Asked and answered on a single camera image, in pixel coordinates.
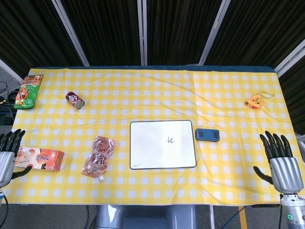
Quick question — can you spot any blue board eraser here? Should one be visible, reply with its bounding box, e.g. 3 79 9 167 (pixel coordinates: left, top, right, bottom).
195 128 220 142

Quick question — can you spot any black cable bundle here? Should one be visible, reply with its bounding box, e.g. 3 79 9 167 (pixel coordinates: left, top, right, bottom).
0 81 16 125

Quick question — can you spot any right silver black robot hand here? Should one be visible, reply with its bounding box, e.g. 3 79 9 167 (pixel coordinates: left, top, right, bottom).
253 130 305 195

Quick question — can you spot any grey robot torso base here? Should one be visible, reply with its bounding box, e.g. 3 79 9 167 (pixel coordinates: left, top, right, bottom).
95 204 198 229

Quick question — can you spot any green orange snack bag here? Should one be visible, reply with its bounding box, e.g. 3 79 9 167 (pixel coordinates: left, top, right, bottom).
13 74 44 110

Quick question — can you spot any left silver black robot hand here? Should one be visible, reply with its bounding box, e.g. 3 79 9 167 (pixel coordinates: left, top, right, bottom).
0 129 33 188

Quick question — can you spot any orange biscuit box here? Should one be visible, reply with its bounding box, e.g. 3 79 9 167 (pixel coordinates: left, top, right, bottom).
14 146 66 171

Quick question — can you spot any red drink can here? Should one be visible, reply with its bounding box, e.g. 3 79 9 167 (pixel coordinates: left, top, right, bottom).
65 91 86 110

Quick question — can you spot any blue-edged table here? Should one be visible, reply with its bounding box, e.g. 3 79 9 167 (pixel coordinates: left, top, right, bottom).
28 64 278 72

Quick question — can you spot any white board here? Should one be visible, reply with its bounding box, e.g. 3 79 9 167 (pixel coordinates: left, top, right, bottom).
129 120 197 170

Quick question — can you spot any white partition post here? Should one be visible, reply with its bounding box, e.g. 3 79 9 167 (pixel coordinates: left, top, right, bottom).
274 39 305 77
198 0 233 65
137 0 148 66
51 0 90 67
0 58 23 84

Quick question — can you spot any yellow tape measure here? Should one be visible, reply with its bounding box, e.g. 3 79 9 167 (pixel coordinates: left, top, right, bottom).
244 92 275 110

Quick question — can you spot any orange spout drink pouch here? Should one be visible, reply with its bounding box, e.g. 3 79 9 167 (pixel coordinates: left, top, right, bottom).
81 135 118 180

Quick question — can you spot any yellow white checked tablecloth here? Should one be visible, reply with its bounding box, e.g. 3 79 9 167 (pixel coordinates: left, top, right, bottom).
0 68 305 206

